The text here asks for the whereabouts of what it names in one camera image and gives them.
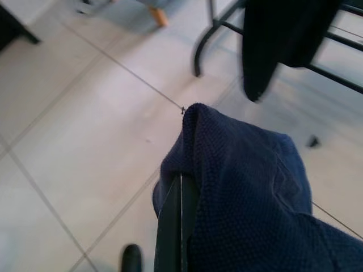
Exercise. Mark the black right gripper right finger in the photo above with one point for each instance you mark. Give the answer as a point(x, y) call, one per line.
point(187, 215)

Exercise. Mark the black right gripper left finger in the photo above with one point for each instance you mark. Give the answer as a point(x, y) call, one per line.
point(170, 226)

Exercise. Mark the navy knit sweater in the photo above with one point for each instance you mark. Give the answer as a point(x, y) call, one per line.
point(255, 198)

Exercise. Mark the black robot foot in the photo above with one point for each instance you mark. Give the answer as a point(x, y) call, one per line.
point(131, 259)

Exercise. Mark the small black floor scrap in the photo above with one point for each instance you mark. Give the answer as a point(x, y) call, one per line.
point(312, 141)

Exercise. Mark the black hooded garment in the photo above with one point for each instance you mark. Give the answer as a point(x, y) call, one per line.
point(278, 42)

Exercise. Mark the black metal clothes rack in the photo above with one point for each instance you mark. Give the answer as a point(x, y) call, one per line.
point(340, 76)

